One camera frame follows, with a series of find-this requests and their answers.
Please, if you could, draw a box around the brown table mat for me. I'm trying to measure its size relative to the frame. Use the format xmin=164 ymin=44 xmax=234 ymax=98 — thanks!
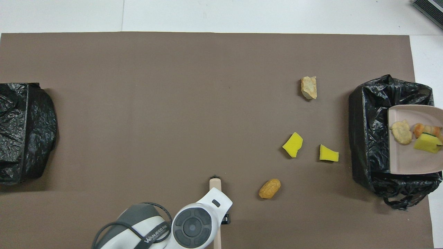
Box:
xmin=0 ymin=32 xmax=435 ymax=249

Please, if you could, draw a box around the pale bread chunk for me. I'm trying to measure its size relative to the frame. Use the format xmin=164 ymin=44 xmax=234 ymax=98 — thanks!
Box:
xmin=300 ymin=76 xmax=317 ymax=100

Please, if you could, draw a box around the orange striped croissant piece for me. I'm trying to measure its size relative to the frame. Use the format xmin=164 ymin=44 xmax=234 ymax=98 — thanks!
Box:
xmin=413 ymin=123 xmax=443 ymax=139

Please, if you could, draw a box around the grey ribbed device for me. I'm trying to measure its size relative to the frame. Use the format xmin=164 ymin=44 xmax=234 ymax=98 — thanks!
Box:
xmin=412 ymin=0 xmax=443 ymax=30

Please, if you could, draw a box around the beige plastic dustpan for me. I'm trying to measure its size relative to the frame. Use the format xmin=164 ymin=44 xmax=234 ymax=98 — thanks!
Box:
xmin=387 ymin=105 xmax=443 ymax=175

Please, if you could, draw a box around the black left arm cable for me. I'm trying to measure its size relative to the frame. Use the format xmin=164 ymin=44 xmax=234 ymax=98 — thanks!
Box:
xmin=91 ymin=202 xmax=173 ymax=249

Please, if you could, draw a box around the pale croissant piece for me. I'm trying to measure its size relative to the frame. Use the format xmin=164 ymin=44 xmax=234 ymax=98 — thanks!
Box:
xmin=390 ymin=120 xmax=413 ymax=145

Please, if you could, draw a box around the yellow green sponge piece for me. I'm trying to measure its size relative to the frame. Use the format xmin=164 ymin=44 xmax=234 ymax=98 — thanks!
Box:
xmin=414 ymin=133 xmax=443 ymax=154

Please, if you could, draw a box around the small yellow sponge piece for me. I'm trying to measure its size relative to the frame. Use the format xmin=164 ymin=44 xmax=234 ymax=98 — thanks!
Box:
xmin=319 ymin=144 xmax=339 ymax=162

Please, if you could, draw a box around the black bag lined bin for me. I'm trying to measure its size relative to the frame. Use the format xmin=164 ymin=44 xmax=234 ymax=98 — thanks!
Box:
xmin=348 ymin=74 xmax=443 ymax=211
xmin=0 ymin=82 xmax=58 ymax=185

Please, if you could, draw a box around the brown oval bread roll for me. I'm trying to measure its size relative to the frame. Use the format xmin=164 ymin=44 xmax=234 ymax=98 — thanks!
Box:
xmin=259 ymin=178 xmax=281 ymax=199

